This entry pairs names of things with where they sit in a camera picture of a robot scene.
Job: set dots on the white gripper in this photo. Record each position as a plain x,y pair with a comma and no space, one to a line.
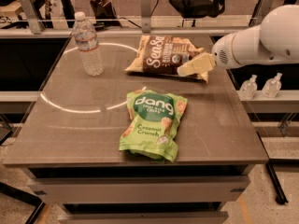
221,54

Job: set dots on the brown Sensible chip bag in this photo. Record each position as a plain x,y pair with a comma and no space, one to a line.
163,55

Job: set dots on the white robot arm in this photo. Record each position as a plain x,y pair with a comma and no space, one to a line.
274,41

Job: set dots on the green Dang chip bag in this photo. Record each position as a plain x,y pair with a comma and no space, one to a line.
154,123

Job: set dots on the clear sanitizer bottle left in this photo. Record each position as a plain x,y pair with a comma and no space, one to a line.
248,88

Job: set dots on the clear sanitizer bottle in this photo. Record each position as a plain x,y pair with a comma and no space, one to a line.
248,88
272,86

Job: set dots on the black office chair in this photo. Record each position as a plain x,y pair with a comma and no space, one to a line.
197,9

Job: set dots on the clear sanitizer bottle right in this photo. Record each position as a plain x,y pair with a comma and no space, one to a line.
272,86

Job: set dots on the clear plastic water bottle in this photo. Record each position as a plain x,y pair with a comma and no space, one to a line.
88,46

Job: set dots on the metal bracket centre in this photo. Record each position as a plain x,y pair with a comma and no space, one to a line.
145,16

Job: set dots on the metal bracket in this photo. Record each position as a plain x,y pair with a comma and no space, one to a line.
263,8
29,10
145,16

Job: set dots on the metal bracket right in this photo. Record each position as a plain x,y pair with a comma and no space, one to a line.
263,8

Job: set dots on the metal bracket left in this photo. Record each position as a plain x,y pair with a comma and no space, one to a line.
29,10

